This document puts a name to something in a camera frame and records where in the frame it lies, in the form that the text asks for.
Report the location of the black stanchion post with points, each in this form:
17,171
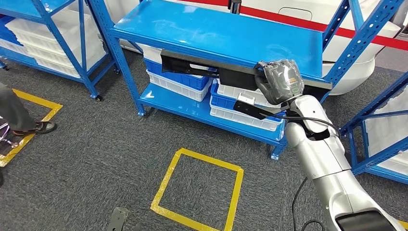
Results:
235,6

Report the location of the black left wrist camera bracket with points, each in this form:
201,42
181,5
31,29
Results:
117,220

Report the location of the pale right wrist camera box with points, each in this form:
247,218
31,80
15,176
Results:
247,99

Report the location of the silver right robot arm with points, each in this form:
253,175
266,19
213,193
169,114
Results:
318,153

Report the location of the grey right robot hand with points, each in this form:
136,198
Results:
280,81

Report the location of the black right wrist camera bracket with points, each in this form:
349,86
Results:
248,111

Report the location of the chrome stool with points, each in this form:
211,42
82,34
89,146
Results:
3,129

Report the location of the blue metal shelf rack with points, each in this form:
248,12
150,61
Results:
19,8
207,32
379,156

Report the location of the white car with red stripe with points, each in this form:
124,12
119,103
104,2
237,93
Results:
350,73

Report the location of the blue plastic crate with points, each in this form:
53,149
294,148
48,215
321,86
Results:
178,79
223,102

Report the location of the long black plastic part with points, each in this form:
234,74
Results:
236,79

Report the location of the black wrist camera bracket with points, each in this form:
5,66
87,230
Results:
117,220
248,111

